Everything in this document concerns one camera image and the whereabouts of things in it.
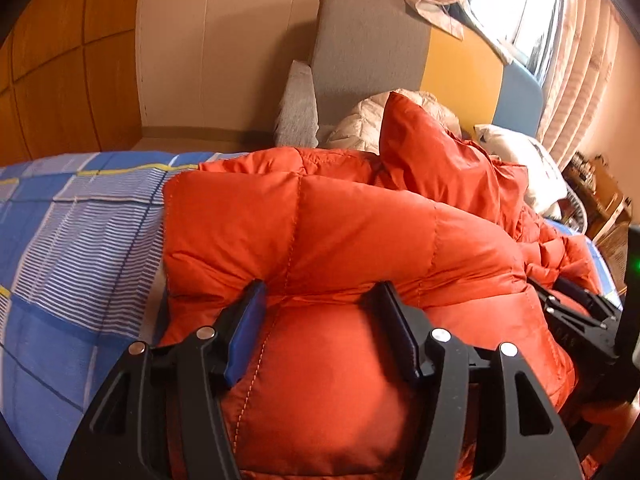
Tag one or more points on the wooden wardrobe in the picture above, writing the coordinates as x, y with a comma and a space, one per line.
55, 60

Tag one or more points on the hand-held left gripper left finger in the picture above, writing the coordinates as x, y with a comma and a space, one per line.
244, 332

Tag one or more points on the white printed pillow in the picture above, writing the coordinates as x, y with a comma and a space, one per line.
530, 165

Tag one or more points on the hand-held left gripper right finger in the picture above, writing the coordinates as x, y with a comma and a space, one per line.
402, 332

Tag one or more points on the grey round frame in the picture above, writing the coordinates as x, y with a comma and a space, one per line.
570, 215

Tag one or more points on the wooden desk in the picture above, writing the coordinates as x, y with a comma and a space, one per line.
602, 200

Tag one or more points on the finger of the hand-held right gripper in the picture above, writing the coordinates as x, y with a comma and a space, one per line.
595, 302
575, 330

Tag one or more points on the pink hanging cloth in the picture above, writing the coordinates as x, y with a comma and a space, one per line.
435, 0

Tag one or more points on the pink pleated curtain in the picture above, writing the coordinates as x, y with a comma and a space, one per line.
580, 60

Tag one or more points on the orange down jacket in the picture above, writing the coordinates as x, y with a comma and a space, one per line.
340, 230

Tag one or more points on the grey white cushion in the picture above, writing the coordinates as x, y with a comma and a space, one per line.
299, 105

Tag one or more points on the grey yellow blue headboard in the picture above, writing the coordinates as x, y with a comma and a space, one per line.
370, 45

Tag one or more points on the window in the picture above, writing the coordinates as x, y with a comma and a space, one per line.
515, 0

